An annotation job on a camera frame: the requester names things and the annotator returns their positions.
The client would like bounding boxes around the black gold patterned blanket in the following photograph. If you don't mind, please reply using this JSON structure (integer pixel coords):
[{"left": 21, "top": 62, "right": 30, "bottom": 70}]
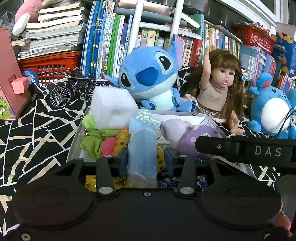
[{"left": 0, "top": 66, "right": 296, "bottom": 232}]

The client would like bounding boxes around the black cable bundle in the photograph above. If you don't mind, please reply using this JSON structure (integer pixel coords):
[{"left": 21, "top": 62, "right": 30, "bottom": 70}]
[{"left": 269, "top": 109, "right": 296, "bottom": 139}]

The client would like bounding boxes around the person's right hand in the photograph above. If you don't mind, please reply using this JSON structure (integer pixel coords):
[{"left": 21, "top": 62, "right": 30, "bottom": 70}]
[{"left": 274, "top": 209, "right": 293, "bottom": 233}]

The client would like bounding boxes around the stack of lying books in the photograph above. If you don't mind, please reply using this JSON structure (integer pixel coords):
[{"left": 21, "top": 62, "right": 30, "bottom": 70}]
[{"left": 11, "top": 1, "right": 87, "bottom": 61}]

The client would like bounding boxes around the black bicycle model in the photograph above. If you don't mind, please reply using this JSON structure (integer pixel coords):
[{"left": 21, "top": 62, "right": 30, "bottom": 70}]
[{"left": 48, "top": 67, "right": 109, "bottom": 109}]

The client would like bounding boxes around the small red plastic basket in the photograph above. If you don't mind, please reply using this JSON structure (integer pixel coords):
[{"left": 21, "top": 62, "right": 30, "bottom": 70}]
[{"left": 235, "top": 22, "right": 277, "bottom": 55}]

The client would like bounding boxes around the gold sequin bow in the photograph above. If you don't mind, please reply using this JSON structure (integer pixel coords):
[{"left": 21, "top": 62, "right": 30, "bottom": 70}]
[{"left": 84, "top": 128, "right": 166, "bottom": 193}]

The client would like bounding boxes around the light blue sock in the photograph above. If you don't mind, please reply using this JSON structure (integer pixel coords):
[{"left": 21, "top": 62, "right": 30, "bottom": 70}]
[{"left": 128, "top": 117, "right": 159, "bottom": 188}]

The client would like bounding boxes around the navy floral cloth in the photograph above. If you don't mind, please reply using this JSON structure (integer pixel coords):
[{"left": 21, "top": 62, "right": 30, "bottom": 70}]
[{"left": 157, "top": 175, "right": 208, "bottom": 193}]

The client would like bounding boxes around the blue alien plush toy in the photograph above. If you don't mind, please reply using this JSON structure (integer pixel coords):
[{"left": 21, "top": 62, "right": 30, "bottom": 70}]
[{"left": 102, "top": 34, "right": 197, "bottom": 113}]

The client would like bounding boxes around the row of standing books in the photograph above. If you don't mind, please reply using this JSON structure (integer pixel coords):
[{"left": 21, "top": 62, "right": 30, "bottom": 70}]
[{"left": 81, "top": 0, "right": 296, "bottom": 98}]

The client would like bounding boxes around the pale pink fabric pouch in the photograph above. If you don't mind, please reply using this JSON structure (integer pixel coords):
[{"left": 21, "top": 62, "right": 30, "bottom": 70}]
[{"left": 161, "top": 119, "right": 193, "bottom": 149}]

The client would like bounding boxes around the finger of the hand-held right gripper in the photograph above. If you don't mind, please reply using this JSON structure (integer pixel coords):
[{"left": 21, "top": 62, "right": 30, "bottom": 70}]
[{"left": 195, "top": 136, "right": 233, "bottom": 160}]

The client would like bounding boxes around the purple fuzzy sock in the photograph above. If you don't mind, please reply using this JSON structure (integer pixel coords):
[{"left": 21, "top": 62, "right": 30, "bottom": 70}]
[{"left": 177, "top": 125, "right": 222, "bottom": 158}]

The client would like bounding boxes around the white metal ladder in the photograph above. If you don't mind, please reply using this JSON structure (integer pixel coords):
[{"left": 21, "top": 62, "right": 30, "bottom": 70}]
[{"left": 126, "top": 0, "right": 185, "bottom": 61}]

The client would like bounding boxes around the green scrunchie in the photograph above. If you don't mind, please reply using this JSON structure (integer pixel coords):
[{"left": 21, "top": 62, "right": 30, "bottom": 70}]
[{"left": 80, "top": 113, "right": 121, "bottom": 158}]

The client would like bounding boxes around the pink bunny plush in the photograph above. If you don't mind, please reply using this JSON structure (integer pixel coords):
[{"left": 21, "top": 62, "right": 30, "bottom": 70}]
[{"left": 12, "top": 0, "right": 70, "bottom": 36}]

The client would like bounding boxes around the round blue white plush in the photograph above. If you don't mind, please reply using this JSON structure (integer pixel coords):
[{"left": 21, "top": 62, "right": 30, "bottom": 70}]
[{"left": 248, "top": 72, "right": 296, "bottom": 139}]

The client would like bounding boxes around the white foam block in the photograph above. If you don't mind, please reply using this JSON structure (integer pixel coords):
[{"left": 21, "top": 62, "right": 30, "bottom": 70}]
[{"left": 90, "top": 86, "right": 139, "bottom": 129}]

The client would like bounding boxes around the pink fabric bow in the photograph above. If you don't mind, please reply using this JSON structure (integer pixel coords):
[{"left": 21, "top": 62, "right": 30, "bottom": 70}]
[{"left": 100, "top": 137, "right": 117, "bottom": 158}]

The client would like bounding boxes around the brown flat box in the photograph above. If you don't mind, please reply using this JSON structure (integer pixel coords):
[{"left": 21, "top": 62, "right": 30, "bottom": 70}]
[{"left": 116, "top": 0, "right": 173, "bottom": 15}]

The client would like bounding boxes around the white cardboard box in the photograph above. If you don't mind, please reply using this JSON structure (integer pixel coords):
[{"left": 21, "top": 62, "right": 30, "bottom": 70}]
[{"left": 66, "top": 107, "right": 252, "bottom": 176}]

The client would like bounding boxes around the blue robot cat plush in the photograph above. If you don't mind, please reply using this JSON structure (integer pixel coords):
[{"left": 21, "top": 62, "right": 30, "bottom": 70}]
[{"left": 285, "top": 88, "right": 296, "bottom": 130}]

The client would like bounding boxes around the grey cloth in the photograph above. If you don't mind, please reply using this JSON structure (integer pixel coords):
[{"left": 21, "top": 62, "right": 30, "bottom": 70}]
[{"left": 0, "top": 11, "right": 22, "bottom": 41}]

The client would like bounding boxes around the pink miniature house model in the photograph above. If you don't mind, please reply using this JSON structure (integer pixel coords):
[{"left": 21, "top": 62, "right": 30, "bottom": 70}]
[{"left": 0, "top": 28, "right": 33, "bottom": 121}]

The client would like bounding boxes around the blue printed carton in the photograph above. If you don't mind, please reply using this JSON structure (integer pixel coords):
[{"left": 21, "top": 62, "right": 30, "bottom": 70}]
[{"left": 270, "top": 32, "right": 296, "bottom": 77}]

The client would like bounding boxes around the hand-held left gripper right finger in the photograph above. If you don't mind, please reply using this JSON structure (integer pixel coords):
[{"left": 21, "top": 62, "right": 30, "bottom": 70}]
[{"left": 164, "top": 148, "right": 233, "bottom": 197}]

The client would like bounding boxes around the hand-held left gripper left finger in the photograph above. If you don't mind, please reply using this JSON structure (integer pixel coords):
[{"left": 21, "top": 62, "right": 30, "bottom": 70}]
[{"left": 52, "top": 147, "right": 129, "bottom": 197}]

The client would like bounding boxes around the brown-haired doll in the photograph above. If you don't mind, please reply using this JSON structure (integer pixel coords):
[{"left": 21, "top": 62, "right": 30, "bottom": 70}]
[{"left": 184, "top": 46, "right": 246, "bottom": 136}]

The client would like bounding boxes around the white window frame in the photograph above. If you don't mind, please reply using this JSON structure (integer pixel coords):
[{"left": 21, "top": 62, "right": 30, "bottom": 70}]
[{"left": 208, "top": 0, "right": 296, "bottom": 30}]

